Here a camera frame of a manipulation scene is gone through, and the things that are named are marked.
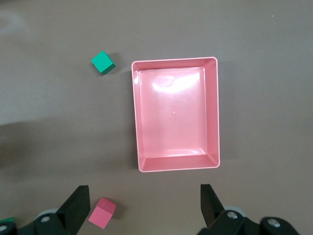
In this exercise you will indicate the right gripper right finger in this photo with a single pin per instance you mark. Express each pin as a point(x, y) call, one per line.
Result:
point(210, 208)

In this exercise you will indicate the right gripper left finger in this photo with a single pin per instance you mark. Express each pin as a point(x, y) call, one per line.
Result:
point(74, 208)

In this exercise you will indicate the pink foam cube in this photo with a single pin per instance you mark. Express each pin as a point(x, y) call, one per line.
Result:
point(101, 214)

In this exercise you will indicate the green foam cube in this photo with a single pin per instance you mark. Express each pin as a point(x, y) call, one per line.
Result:
point(6, 220)
point(101, 61)

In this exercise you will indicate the brown table cover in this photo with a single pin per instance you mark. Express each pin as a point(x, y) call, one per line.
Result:
point(49, 122)

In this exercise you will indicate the pink plastic bin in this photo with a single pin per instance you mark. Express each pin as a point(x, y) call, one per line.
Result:
point(173, 117)

